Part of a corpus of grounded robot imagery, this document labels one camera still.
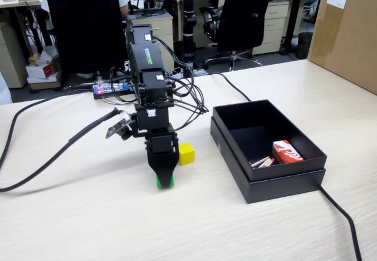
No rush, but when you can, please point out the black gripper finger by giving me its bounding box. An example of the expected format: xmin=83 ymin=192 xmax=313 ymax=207
xmin=146 ymin=153 xmax=180 ymax=190

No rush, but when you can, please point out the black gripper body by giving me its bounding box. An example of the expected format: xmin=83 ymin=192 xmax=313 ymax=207
xmin=144 ymin=131 xmax=180 ymax=157

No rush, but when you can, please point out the green cube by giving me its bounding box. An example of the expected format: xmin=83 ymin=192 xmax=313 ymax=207
xmin=156 ymin=175 xmax=175 ymax=190

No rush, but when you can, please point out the yellow cube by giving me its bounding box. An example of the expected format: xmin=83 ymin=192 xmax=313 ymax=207
xmin=178 ymin=142 xmax=196 ymax=166

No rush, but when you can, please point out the circuit board with red LED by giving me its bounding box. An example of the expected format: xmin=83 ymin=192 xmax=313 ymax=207
xmin=92 ymin=81 xmax=132 ymax=96

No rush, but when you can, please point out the black cardboard box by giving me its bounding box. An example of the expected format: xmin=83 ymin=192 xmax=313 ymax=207
xmin=211 ymin=98 xmax=328 ymax=183

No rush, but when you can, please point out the black open box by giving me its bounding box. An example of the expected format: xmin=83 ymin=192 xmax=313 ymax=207
xmin=209 ymin=116 xmax=327 ymax=204

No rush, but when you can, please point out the red and white matchbox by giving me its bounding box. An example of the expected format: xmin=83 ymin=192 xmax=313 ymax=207
xmin=270 ymin=139 xmax=304 ymax=165

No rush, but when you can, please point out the black pole with white rings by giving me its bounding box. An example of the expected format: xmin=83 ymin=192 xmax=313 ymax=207
xmin=181 ymin=0 xmax=197 ymax=70

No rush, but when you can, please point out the white and red carton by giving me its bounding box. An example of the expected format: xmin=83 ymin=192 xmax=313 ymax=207
xmin=25 ymin=61 xmax=59 ymax=81

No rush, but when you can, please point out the large black office chair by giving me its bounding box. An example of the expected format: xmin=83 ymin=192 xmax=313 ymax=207
xmin=42 ymin=0 xmax=128 ymax=92

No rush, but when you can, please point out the black mesh office chair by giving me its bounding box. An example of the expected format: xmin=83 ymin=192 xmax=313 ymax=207
xmin=199 ymin=0 xmax=275 ymax=72

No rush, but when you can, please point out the dark waste bin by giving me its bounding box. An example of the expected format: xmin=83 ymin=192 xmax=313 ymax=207
xmin=296 ymin=32 xmax=314 ymax=60

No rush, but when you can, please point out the large brown cardboard box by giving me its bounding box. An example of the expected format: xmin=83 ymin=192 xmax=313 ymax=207
xmin=306 ymin=0 xmax=377 ymax=96

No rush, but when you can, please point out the small gripper camera module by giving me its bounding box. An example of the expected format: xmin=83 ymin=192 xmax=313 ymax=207
xmin=105 ymin=118 xmax=134 ymax=141

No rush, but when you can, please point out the thick black camera cable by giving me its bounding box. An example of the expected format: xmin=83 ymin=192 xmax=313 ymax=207
xmin=0 ymin=88 xmax=132 ymax=193

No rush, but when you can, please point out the thick black power cable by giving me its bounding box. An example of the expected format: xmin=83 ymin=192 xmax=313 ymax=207
xmin=203 ymin=72 xmax=363 ymax=261

